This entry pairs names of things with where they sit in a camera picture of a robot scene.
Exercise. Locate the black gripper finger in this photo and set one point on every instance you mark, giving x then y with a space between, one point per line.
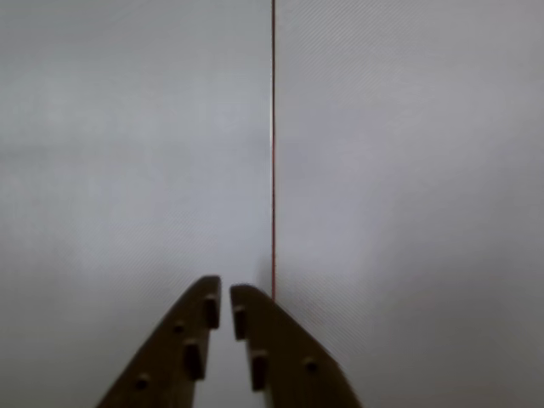
170 348
289 357

